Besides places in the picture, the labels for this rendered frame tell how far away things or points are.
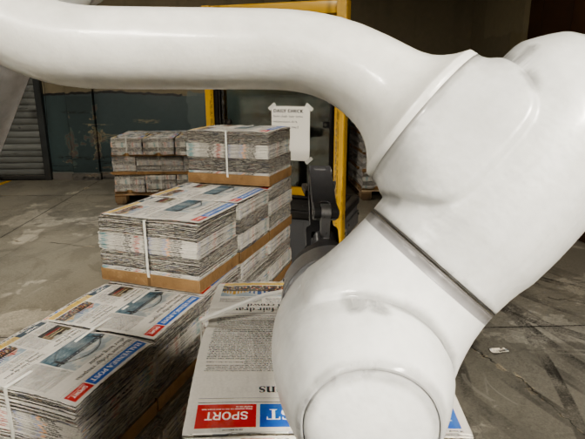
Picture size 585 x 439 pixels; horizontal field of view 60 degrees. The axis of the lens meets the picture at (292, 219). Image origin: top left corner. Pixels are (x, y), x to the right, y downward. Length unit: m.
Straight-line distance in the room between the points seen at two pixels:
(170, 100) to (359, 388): 7.95
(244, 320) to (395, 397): 0.45
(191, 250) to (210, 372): 1.04
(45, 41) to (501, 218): 0.33
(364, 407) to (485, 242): 0.11
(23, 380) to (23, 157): 7.66
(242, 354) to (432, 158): 0.39
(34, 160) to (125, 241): 7.15
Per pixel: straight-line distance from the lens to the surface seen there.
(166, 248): 1.64
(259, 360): 0.60
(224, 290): 0.81
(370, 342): 0.26
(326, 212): 0.49
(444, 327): 0.30
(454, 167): 0.29
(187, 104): 8.11
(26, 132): 8.81
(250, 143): 2.07
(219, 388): 0.57
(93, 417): 1.28
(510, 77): 0.31
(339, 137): 2.50
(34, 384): 1.32
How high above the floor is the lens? 1.48
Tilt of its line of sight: 15 degrees down
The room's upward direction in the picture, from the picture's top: straight up
